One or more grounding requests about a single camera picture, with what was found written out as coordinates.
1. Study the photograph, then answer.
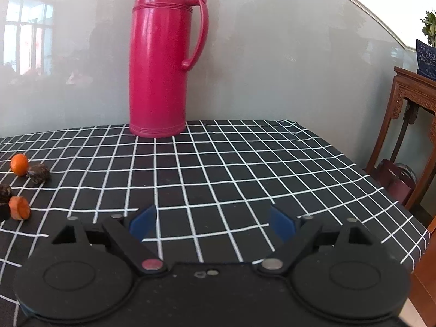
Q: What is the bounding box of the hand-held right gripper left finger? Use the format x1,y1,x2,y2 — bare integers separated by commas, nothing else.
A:
51,204,169,278

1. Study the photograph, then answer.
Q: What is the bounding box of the maroon bag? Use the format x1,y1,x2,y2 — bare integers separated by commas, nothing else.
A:
376,158,417,207

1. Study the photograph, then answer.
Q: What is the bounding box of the carved wooden stand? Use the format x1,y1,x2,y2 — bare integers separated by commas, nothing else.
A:
364,66,436,212

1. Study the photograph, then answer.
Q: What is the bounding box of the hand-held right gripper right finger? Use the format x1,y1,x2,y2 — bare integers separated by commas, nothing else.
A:
257,206,382,276

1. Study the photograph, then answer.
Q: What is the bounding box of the pink thermos flask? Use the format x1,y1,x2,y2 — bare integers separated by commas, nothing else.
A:
129,0,209,139

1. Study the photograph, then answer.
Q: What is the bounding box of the black white checked tablecloth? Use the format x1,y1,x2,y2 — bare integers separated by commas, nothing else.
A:
0,119,430,327

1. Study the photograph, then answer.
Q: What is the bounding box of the tangerine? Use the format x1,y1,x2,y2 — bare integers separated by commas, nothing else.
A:
8,196,32,220
10,153,29,177

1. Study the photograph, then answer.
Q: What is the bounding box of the green potted plant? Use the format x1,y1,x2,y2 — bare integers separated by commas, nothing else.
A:
420,10,436,47

